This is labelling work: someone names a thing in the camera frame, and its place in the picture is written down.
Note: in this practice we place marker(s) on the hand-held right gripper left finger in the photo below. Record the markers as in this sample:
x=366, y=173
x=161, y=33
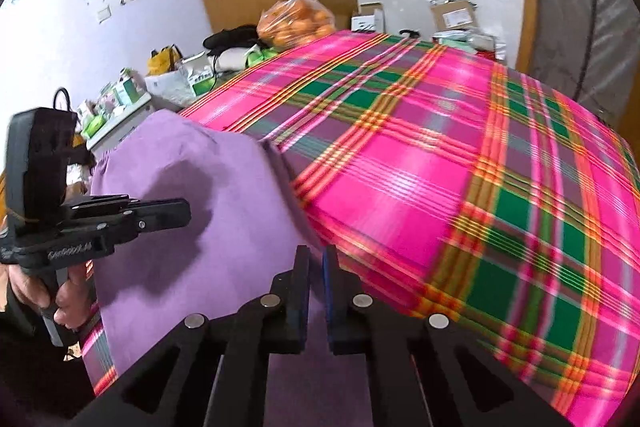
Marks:
x=300, y=307

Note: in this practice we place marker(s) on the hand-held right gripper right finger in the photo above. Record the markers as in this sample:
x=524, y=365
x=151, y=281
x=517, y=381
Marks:
x=330, y=307

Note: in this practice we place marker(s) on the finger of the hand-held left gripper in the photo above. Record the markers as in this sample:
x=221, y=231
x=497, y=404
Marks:
x=162, y=214
x=100, y=203

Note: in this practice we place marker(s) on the purple sweater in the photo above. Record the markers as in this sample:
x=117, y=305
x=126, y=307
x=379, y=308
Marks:
x=210, y=207

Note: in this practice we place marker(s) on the person's left forearm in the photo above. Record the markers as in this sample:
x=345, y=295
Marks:
x=30, y=367

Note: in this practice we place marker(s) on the person's left hand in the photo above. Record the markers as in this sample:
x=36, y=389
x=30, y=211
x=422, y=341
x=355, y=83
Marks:
x=72, y=302

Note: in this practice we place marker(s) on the green plastic pack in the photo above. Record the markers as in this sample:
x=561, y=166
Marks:
x=92, y=127

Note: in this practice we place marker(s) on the green white carton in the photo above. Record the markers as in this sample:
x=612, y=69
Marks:
x=127, y=89

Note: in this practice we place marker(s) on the white paper bag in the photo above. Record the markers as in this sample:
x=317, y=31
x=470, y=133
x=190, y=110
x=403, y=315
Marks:
x=167, y=89

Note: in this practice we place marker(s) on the green medicine box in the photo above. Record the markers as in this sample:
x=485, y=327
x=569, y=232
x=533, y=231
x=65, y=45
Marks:
x=202, y=82

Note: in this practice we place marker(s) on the yellow bag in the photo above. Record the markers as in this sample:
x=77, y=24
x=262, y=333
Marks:
x=162, y=62

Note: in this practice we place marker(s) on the white rolled cloth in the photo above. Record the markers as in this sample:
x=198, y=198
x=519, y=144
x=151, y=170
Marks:
x=232, y=58

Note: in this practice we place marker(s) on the pink green plaid blanket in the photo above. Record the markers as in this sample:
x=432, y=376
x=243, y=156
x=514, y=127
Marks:
x=425, y=157

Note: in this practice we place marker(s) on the green tissue pack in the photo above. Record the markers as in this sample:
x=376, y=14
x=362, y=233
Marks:
x=262, y=56

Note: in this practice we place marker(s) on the black bag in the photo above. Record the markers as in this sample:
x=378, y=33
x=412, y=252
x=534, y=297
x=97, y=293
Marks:
x=230, y=38

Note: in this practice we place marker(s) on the bag of oranges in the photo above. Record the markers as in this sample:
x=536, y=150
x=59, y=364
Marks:
x=295, y=24

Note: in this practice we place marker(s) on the small white box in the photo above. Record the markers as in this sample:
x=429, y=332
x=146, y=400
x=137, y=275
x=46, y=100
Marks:
x=367, y=19

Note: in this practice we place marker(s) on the grey plastic parcel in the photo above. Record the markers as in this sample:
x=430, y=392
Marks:
x=465, y=41

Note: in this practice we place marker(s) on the brown cardboard box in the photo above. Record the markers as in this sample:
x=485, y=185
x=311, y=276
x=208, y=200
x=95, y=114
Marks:
x=452, y=14

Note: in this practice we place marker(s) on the grey plastic door curtain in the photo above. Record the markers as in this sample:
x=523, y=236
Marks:
x=585, y=17

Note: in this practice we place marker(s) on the white wall socket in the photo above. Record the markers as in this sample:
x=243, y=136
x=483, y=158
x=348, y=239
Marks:
x=104, y=15

